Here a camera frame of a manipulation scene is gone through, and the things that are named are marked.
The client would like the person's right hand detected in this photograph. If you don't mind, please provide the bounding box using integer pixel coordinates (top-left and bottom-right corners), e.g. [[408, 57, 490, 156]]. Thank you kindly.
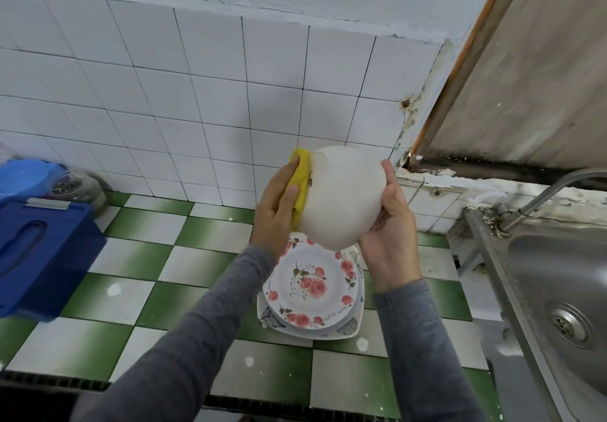
[[359, 159, 423, 295]]

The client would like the person's left hand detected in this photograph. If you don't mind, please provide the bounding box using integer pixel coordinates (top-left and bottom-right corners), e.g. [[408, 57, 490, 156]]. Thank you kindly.
[[249, 158, 303, 261]]

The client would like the plain white bowl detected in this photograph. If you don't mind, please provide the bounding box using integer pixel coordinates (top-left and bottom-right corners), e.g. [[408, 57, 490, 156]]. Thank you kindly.
[[298, 144, 388, 252]]

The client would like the person's right forearm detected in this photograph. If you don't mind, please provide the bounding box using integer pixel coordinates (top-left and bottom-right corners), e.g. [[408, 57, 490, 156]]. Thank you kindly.
[[374, 279, 489, 422]]

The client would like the metal faucet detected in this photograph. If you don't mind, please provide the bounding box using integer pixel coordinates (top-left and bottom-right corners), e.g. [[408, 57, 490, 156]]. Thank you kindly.
[[498, 168, 607, 233]]

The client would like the stainless steel sink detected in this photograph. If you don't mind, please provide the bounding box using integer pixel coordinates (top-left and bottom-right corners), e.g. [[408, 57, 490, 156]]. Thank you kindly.
[[465, 208, 607, 422]]

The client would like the glass jar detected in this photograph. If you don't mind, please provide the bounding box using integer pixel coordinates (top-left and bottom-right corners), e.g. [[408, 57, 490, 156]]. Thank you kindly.
[[47, 170, 108, 214]]

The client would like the blue plastic box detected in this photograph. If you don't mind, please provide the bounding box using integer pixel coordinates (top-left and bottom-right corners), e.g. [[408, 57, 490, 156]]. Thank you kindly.
[[0, 197, 107, 323]]

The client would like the blue plastic bowl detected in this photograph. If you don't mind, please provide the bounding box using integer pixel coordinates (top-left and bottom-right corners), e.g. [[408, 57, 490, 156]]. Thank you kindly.
[[0, 158, 70, 202]]

